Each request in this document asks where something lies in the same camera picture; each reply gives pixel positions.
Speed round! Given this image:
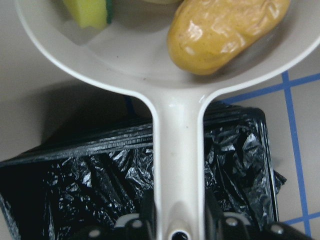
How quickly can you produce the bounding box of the brown potato-like trash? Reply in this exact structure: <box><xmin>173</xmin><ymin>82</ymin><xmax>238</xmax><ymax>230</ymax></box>
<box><xmin>167</xmin><ymin>0</ymin><xmax>291</xmax><ymax>76</ymax></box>

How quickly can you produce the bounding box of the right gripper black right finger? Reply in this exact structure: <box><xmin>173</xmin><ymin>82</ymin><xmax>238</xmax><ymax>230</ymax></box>
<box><xmin>204</xmin><ymin>189</ymin><xmax>224</xmax><ymax>240</ymax></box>

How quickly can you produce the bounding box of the cream plastic dustpan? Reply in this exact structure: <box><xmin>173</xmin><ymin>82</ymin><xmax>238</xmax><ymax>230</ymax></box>
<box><xmin>15</xmin><ymin>0</ymin><xmax>320</xmax><ymax>240</ymax></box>

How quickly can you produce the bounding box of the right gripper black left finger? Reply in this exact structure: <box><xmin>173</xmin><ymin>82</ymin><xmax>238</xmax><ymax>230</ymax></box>
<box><xmin>139</xmin><ymin>189</ymin><xmax>157</xmax><ymax>240</ymax></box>

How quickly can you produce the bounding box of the yellow green sponge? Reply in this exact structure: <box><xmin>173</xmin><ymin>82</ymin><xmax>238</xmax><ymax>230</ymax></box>
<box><xmin>62</xmin><ymin>0</ymin><xmax>113</xmax><ymax>30</ymax></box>

